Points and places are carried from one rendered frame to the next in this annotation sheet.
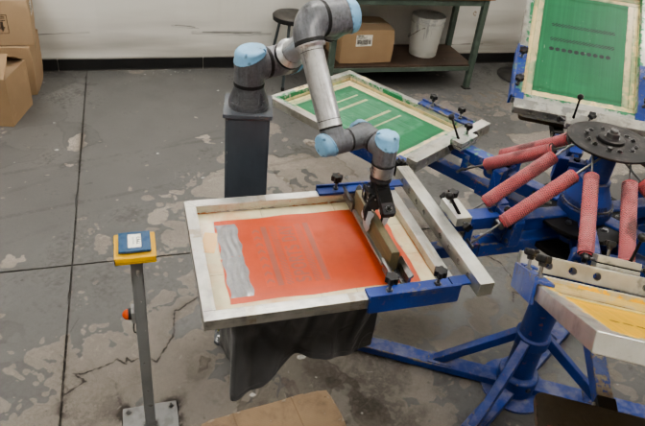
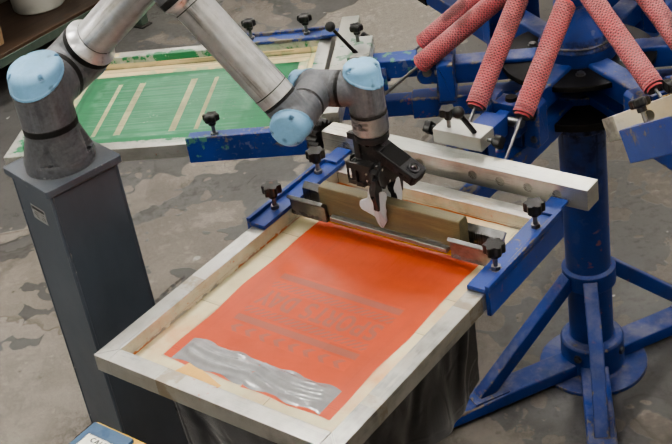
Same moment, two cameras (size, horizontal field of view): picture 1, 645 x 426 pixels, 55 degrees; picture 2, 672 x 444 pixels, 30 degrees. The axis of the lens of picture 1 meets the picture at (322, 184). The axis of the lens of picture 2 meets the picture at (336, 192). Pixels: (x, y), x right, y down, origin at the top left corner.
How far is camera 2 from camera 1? 1.02 m
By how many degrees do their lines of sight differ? 25
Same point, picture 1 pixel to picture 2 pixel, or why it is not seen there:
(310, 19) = not seen: outside the picture
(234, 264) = (268, 377)
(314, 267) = (366, 312)
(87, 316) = not seen: outside the picture
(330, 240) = (342, 271)
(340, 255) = (378, 279)
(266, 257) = (294, 343)
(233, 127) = (67, 206)
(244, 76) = (50, 112)
